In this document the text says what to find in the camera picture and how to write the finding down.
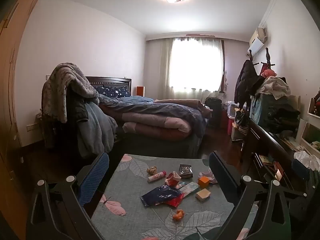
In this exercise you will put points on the white plastic bag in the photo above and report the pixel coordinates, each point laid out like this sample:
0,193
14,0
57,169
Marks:
307,158

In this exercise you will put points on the red plastic packet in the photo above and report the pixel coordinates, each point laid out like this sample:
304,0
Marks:
175,201

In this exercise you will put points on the row of books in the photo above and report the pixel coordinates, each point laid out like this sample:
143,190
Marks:
268,163

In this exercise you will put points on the white paper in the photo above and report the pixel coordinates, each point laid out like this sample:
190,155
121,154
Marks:
210,175

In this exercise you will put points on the white pink glue stick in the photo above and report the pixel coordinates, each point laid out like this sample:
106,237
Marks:
156,176

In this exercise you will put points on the dark wooden bed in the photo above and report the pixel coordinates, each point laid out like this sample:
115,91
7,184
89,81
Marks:
160,145

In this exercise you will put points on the navy star print pillow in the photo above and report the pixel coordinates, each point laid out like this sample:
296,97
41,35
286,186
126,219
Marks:
112,91

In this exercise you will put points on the light blue fleece blanket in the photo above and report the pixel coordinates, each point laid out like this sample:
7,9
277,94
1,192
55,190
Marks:
95,130

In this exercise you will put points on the white wall air conditioner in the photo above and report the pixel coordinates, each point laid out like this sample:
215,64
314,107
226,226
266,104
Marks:
256,42

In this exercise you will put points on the black suitcase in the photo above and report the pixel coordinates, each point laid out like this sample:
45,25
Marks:
213,112

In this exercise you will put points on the light blue tissue packet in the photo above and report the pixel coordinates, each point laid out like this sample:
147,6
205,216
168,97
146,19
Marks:
190,187

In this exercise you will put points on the folded pink quilt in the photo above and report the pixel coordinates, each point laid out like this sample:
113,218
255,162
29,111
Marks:
155,127

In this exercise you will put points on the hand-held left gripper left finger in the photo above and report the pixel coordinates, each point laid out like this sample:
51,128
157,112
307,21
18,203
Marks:
93,177

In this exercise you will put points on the pile of clothes on cabinet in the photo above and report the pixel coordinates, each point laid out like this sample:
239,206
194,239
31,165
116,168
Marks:
262,110

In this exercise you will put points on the white plastic storage box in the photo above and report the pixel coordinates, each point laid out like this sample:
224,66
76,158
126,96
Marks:
232,108

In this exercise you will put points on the grey floral tablecloth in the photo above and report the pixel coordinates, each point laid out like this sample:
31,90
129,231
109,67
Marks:
140,220

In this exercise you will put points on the orange wooden nightstand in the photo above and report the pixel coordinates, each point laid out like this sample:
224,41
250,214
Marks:
140,91

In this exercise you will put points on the red white packet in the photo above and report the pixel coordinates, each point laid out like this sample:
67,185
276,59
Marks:
172,179

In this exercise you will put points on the light wooden wardrobe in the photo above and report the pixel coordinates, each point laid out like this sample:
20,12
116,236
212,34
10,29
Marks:
10,80

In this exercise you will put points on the white shelf organiser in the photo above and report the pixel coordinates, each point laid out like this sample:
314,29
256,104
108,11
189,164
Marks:
306,130

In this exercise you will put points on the brown blanket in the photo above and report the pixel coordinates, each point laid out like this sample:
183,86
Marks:
177,103

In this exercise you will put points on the grey knit blanket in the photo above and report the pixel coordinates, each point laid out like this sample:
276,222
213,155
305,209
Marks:
65,85

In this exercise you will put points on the dark wooden dresser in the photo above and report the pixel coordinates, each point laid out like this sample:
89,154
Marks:
265,140

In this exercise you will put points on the tan sticky note pad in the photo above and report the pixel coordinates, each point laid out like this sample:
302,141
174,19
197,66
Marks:
203,194

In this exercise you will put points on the sheer white curtain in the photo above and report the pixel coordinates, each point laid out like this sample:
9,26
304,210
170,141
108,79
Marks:
195,65

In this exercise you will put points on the black hanging jackets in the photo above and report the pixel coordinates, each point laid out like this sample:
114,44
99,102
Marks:
247,82

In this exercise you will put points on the red plastic bin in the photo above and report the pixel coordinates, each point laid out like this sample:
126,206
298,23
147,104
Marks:
229,126

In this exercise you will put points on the dark wooden coat rack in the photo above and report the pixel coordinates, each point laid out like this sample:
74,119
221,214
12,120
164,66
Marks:
268,57

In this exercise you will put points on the orange peel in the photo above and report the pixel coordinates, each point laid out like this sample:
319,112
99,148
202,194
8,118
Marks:
178,215

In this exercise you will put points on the small orange box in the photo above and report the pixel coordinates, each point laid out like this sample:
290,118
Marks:
203,182

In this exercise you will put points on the red cloth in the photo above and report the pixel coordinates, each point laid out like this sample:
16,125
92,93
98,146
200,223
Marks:
268,73

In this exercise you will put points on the blue duvet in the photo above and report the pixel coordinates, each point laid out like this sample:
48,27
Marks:
155,110

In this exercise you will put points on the pile of white clothes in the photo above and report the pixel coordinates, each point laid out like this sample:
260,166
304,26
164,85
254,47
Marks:
275,86

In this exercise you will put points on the striped bag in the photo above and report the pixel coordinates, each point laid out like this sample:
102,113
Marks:
242,122

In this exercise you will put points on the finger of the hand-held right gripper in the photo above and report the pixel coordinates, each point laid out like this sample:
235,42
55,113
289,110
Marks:
300,168

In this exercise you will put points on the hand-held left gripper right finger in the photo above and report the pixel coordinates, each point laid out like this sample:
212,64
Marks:
212,161

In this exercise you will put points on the brown paper ball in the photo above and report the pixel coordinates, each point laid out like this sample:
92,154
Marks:
152,170

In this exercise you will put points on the dark blue plastic packet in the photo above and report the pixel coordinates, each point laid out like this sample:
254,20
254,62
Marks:
160,194

